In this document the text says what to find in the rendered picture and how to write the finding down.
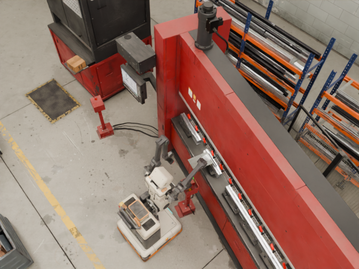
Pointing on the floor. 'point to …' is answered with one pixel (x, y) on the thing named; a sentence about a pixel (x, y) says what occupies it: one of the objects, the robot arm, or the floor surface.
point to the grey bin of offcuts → (12, 248)
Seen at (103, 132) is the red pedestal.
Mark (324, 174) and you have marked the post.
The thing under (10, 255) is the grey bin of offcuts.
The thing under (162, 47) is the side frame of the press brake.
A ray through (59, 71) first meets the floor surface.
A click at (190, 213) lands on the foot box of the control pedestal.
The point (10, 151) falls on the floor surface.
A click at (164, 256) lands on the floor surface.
